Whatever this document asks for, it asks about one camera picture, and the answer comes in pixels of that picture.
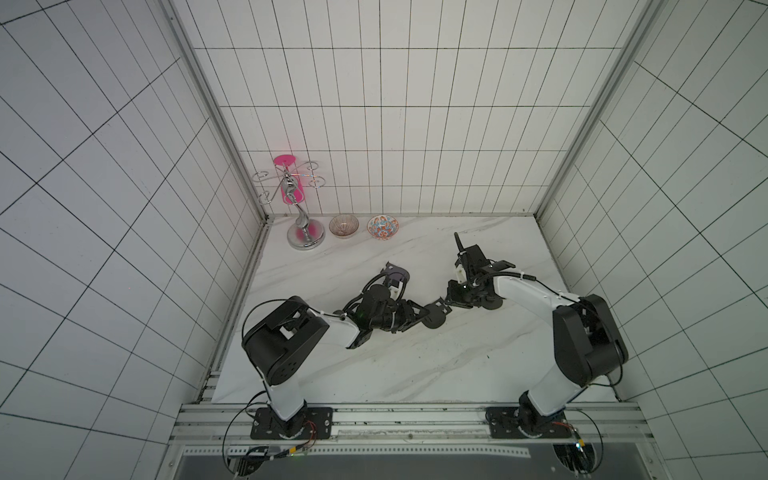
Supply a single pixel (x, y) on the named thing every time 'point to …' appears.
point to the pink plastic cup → (286, 164)
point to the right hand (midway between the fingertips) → (448, 294)
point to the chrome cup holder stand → (306, 234)
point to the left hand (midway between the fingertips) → (423, 318)
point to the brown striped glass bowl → (343, 226)
